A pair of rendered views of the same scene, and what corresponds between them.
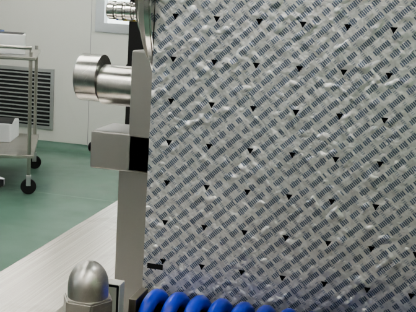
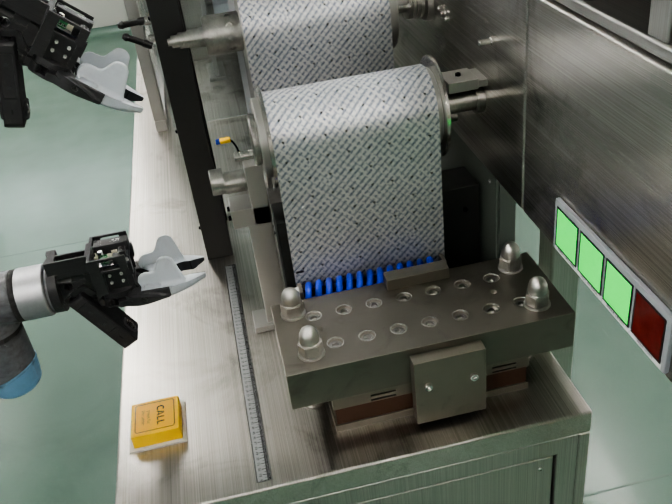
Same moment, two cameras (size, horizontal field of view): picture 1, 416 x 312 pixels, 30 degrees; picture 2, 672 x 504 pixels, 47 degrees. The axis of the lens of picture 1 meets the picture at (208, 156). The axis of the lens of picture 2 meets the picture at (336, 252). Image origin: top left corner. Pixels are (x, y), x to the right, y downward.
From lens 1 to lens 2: 0.67 m
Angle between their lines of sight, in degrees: 30
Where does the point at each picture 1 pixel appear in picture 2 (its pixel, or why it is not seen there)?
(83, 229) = (138, 220)
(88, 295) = (295, 303)
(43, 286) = not seen: hidden behind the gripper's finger
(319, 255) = (375, 242)
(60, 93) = not seen: outside the picture
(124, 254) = (261, 263)
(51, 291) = not seen: hidden behind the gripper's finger
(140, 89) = (253, 185)
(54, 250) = (140, 246)
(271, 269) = (354, 255)
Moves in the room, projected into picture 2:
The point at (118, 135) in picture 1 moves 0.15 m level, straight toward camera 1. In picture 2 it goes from (246, 210) to (295, 251)
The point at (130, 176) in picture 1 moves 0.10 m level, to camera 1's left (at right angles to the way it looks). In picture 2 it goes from (256, 226) to (194, 246)
